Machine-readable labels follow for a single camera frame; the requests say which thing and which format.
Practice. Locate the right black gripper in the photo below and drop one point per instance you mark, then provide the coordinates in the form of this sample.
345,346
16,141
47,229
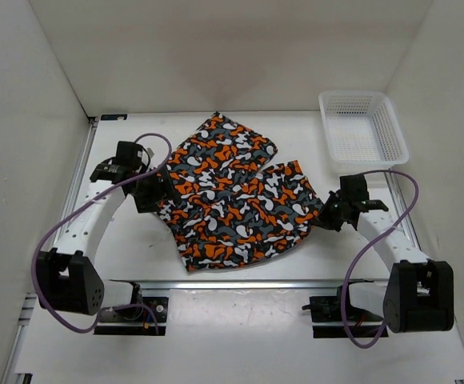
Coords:
322,218

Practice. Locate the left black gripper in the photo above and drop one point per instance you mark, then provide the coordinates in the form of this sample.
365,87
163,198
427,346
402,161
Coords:
163,190

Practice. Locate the orange camouflage shorts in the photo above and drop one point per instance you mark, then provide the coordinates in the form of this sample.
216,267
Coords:
235,208

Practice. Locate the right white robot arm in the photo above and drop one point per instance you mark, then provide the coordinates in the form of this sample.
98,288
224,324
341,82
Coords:
419,295

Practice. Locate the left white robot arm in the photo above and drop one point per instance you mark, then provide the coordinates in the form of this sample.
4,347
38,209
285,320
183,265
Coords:
65,277

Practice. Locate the white plastic basket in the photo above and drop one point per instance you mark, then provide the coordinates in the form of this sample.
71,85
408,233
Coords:
361,130

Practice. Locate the small dark label sticker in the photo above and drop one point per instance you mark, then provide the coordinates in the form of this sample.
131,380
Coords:
113,117

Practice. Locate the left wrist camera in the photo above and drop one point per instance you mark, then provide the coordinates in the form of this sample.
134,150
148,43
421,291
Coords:
147,155

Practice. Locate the aluminium front rail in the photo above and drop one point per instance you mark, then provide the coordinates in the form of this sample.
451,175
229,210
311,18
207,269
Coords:
239,285

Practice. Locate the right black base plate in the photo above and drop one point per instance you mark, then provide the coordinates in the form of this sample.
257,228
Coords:
327,321

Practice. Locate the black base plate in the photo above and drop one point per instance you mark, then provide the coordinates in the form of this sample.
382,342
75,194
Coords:
327,321
148,320

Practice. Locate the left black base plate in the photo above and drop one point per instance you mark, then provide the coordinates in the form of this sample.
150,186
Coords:
148,320

